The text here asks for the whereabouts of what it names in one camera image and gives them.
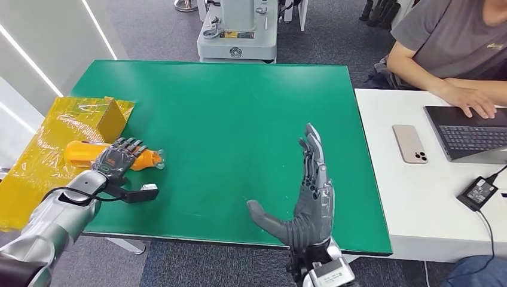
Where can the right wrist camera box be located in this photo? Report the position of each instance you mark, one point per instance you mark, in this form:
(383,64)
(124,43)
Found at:
(330,275)

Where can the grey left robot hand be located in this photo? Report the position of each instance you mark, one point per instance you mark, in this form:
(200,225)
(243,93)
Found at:
(115,160)

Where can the orange bottle with clear cap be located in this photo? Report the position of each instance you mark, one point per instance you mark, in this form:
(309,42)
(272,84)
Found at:
(79,152)

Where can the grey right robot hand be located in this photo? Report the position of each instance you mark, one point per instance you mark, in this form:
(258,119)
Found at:
(313,214)

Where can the dark grey laptop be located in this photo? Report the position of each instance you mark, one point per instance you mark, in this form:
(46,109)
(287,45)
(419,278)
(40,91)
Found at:
(471,138)

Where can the white furniture panel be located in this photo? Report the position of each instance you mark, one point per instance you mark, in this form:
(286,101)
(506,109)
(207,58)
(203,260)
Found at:
(404,6)

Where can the black power adapter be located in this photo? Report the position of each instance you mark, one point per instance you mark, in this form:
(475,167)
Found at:
(476,193)

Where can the person's right hand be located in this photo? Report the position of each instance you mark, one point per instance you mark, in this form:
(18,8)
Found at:
(471,101)

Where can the chrome stand base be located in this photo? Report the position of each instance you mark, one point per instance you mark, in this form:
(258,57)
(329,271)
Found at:
(185,4)

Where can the blue cloth item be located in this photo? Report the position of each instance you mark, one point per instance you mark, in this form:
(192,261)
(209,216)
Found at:
(475,273)

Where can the white furniture post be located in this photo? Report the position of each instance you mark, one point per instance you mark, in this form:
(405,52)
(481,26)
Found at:
(302,14)

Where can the white table leg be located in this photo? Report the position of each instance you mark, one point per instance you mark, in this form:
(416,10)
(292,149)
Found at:
(130,245)

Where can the person's right forearm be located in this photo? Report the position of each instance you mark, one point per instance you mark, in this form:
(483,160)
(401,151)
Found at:
(416,75)

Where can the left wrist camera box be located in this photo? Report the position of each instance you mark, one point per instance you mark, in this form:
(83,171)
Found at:
(136,195)

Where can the yellow taped cardboard box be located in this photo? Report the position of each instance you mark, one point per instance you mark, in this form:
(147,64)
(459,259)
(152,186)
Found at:
(35,158)

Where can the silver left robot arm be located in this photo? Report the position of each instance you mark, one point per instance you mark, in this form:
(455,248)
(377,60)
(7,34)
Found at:
(55,222)

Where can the wall light strip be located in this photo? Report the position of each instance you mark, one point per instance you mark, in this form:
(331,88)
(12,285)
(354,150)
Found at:
(99,29)
(31,59)

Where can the grey robot base machine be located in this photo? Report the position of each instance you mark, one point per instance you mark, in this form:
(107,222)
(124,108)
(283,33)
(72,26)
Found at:
(237,43)

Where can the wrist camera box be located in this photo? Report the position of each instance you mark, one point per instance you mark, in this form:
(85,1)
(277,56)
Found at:
(330,275)
(136,195)

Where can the beige smartphone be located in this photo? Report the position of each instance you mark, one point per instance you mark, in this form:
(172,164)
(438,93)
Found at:
(410,143)

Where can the person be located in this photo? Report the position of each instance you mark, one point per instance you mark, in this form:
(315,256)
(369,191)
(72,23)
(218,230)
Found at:
(443,39)

